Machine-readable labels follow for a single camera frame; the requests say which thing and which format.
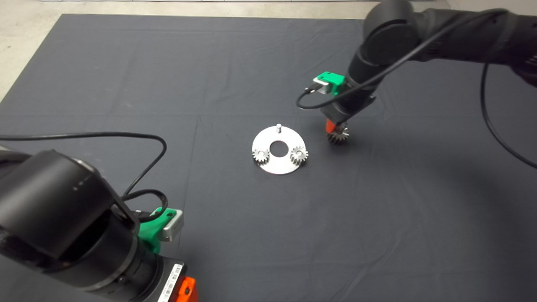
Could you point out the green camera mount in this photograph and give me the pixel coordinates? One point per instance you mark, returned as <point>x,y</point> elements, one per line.
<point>333,79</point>
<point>149,233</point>

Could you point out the silver right camera box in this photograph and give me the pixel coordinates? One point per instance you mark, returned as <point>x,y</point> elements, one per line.
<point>321,84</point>

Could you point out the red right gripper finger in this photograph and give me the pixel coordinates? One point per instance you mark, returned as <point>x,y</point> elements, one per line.
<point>331,126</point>

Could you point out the green left camera mount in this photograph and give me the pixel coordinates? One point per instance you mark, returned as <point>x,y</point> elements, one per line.
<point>149,233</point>

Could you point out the silver camera box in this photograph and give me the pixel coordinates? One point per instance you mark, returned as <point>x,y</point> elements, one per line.
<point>321,84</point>
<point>173,226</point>

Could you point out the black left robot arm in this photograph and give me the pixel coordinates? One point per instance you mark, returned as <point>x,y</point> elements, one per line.
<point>54,209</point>

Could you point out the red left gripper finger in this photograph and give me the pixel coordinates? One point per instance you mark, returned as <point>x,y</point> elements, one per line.
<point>186,291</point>

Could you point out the green right camera mount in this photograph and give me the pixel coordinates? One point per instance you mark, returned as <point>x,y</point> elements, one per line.
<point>333,79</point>

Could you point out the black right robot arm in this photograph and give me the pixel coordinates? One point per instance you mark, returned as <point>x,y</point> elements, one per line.
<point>390,42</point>

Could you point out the round metal plate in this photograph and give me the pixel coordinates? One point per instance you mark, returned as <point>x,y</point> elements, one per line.
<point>279,165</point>

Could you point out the large steel gear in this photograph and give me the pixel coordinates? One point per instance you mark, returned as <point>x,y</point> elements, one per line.
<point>335,140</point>

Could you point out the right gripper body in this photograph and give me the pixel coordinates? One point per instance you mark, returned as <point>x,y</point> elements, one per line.
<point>348,110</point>

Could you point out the dark grey table cloth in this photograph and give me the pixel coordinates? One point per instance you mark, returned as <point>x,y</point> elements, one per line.
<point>260,235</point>

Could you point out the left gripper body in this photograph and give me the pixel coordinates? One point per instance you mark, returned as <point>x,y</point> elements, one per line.
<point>168,281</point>

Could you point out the silver left camera box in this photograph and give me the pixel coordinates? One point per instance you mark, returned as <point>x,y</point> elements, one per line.
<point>173,226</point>

